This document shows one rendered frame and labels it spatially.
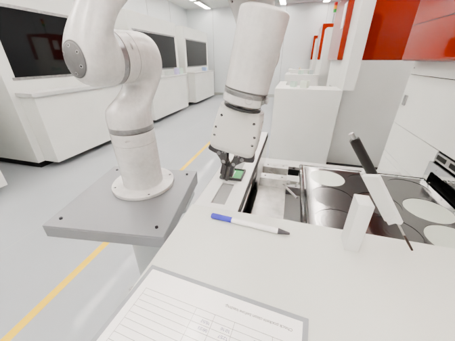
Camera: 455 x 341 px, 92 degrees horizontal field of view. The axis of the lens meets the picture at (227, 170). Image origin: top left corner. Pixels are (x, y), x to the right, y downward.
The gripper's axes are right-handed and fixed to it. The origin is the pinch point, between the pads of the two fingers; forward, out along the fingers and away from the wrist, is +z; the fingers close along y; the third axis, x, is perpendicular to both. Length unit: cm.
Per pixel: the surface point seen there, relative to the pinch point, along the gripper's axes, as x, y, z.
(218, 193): 4.4, 0.1, 3.9
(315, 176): -21.3, -24.0, 4.5
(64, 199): -86, 165, 136
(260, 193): -9.7, -9.3, 9.6
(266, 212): -1.4, -12.0, 9.1
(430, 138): -40, -57, -12
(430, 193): -20, -53, -2
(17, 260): -20, 130, 129
